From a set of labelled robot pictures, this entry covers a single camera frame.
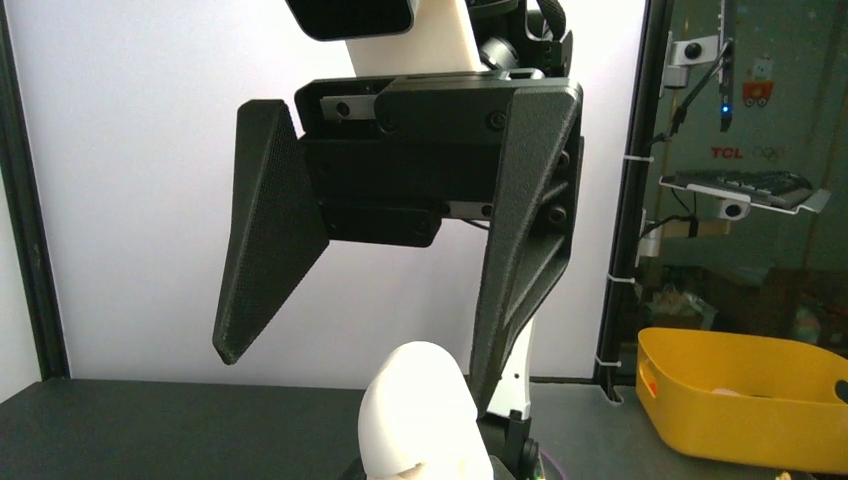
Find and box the black frame post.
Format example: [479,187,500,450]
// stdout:
[593,1,674,404]
[1,2,71,380]

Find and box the black frame post right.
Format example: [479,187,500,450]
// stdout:
[593,1,674,404]

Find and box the white oval capsule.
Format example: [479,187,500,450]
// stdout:
[357,341,495,479]

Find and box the keyboard on tray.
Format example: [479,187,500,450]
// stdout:
[658,169,832,215]

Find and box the black frame post left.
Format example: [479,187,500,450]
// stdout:
[1,2,71,380]

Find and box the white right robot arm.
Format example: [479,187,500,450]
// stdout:
[212,1,583,479]

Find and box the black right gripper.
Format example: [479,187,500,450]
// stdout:
[212,69,583,414]

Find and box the yellow plastic bin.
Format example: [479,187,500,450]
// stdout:
[635,327,847,475]

